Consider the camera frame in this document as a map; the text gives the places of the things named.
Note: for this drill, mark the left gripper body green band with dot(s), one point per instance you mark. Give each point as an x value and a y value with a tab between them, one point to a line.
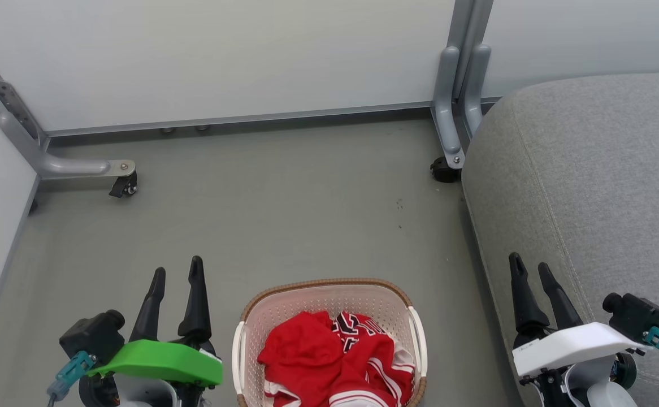
160	360

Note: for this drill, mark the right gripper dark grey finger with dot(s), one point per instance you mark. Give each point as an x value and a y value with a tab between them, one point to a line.
524	302
560	305

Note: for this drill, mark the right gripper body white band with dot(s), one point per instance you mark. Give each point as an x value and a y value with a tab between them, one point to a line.
575	345

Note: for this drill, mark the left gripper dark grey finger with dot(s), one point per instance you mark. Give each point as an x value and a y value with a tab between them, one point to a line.
150	311
196	305

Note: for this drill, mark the red shorts white trim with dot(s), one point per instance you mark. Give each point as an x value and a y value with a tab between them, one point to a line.
301	353

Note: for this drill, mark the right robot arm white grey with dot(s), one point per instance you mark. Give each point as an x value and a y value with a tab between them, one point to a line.
603	384

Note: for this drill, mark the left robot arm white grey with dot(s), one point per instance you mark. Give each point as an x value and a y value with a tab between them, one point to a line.
143	394

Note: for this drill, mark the grey fabric sofa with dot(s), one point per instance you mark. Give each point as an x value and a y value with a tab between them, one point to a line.
589	186

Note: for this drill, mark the white laundry basket brown rim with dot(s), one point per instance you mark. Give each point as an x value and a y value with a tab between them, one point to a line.
318	299

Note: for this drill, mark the black caster wheel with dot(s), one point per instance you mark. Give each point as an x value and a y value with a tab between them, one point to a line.
443	170
125	185

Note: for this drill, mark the grey partition foot with caster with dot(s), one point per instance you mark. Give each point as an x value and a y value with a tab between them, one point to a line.
447	107
64	165

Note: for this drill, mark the grey partition foot without caster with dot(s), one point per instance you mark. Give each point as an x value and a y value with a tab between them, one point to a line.
473	85

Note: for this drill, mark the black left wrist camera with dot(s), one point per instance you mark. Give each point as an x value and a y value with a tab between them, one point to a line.
92	334

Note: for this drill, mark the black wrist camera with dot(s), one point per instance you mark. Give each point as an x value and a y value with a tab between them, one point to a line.
92	334
637	316

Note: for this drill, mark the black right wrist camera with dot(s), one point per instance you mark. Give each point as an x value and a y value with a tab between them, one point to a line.
637	316

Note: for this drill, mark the grey partition base rail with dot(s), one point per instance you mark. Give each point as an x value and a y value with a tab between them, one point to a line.
250	118

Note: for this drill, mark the grey metal partition post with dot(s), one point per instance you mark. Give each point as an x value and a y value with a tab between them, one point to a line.
10	104
468	28

